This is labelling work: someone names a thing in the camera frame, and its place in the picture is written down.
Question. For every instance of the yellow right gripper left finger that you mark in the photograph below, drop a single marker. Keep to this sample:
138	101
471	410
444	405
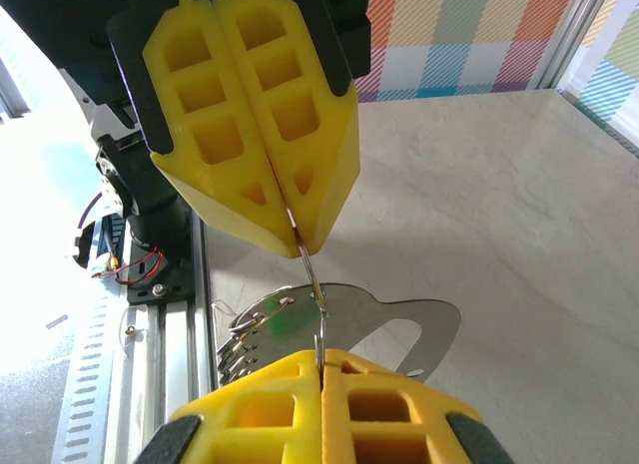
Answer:
299	434

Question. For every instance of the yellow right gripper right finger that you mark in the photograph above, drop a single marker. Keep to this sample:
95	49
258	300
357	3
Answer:
339	434

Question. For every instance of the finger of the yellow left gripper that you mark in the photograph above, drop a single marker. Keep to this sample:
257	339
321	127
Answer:
219	184
329	149

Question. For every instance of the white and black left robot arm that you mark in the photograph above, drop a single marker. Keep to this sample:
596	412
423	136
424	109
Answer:
150	194

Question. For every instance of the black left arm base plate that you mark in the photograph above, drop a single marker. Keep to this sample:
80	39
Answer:
165	284

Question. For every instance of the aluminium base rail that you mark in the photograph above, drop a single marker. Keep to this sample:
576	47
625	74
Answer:
170	374

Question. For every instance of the aluminium corner post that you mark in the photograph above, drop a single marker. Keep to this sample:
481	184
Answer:
569	35

